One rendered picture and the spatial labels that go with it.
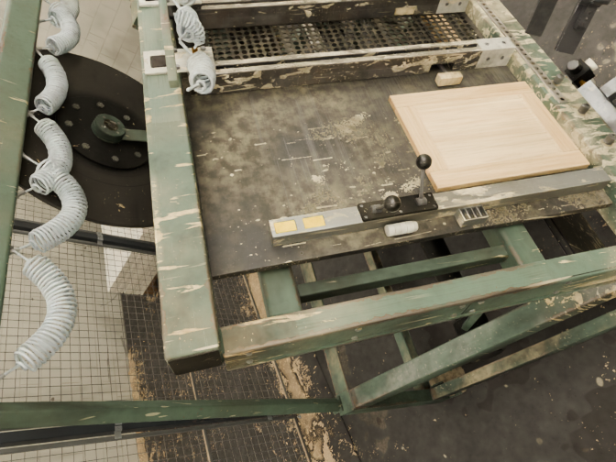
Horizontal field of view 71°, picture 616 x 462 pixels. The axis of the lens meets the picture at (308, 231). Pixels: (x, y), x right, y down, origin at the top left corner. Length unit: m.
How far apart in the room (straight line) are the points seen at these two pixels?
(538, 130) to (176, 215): 1.09
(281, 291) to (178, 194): 0.32
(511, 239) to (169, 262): 0.86
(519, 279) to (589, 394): 1.32
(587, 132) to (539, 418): 1.40
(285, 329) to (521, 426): 1.76
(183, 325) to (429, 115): 0.94
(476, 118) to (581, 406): 1.43
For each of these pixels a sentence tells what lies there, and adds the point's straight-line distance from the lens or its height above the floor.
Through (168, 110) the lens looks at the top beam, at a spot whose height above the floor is 1.86.
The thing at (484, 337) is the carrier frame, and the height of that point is 0.79.
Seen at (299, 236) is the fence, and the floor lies 1.61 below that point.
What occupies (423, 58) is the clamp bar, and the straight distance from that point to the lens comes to 1.54.
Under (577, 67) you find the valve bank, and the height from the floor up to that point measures 0.79.
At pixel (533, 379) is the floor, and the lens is 2.43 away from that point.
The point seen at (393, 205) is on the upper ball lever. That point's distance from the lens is 0.95.
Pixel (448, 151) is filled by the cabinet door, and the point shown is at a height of 1.21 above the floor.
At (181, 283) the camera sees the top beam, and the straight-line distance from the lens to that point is 0.89.
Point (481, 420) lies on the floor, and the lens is 2.56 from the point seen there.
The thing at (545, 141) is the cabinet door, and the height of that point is 0.96.
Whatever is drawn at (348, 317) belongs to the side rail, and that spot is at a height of 1.59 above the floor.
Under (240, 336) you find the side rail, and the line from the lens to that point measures 0.89.
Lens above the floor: 2.27
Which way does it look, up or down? 41 degrees down
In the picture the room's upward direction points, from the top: 76 degrees counter-clockwise
